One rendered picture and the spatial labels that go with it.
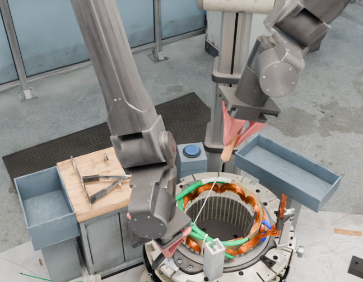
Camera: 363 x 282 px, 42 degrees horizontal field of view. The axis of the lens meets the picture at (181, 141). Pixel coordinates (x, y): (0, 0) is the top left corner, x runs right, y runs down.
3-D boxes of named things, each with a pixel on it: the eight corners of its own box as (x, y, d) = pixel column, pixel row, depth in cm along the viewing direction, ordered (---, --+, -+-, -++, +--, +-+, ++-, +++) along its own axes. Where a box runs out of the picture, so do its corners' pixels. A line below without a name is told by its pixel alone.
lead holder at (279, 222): (277, 231, 88) (279, 220, 86) (265, 216, 91) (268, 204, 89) (294, 225, 89) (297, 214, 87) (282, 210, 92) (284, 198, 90)
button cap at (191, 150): (200, 155, 126) (200, 153, 125) (185, 157, 126) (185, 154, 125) (197, 145, 129) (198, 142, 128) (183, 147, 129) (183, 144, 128)
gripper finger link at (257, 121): (250, 158, 85) (271, 113, 81) (215, 153, 82) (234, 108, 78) (237, 136, 90) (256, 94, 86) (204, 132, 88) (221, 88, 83)
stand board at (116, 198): (78, 222, 108) (76, 216, 107) (57, 169, 121) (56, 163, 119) (158, 196, 115) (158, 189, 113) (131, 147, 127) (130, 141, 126)
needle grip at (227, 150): (225, 161, 87) (236, 134, 84) (218, 157, 88) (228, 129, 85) (230, 160, 88) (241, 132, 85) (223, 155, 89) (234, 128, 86)
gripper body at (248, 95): (278, 121, 82) (296, 83, 78) (226, 113, 78) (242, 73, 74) (263, 102, 87) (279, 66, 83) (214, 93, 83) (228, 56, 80)
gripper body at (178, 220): (163, 247, 79) (163, 218, 74) (126, 211, 84) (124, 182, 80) (191, 226, 82) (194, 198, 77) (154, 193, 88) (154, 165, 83)
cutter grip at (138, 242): (133, 249, 88) (132, 244, 87) (131, 245, 89) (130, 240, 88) (152, 240, 90) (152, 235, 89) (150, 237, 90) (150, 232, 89)
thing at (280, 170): (319, 245, 136) (341, 175, 117) (299, 269, 129) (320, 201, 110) (247, 201, 148) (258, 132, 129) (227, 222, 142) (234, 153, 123)
